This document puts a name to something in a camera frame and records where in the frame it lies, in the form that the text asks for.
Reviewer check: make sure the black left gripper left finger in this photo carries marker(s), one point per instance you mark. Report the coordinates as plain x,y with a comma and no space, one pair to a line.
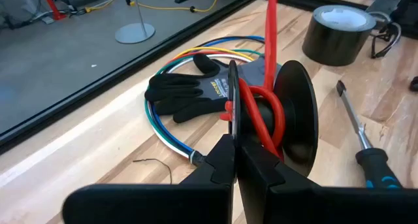
156,204

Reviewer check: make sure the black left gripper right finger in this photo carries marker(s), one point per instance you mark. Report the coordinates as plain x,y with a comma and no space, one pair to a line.
326,206

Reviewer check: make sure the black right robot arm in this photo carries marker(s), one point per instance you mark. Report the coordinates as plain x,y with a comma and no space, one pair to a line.
408,8

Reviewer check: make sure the black grey work glove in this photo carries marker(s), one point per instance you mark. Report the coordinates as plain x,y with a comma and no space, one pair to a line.
183,93

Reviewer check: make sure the black tape roll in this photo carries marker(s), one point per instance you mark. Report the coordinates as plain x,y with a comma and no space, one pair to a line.
336,44

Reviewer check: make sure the metal stand with round base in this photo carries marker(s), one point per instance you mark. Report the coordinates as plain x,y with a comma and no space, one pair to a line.
134,33

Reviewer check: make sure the red pole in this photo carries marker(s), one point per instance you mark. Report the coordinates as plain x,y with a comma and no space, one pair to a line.
52,6

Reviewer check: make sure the black table edge rail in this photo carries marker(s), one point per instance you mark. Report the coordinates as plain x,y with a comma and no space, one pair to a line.
130,68

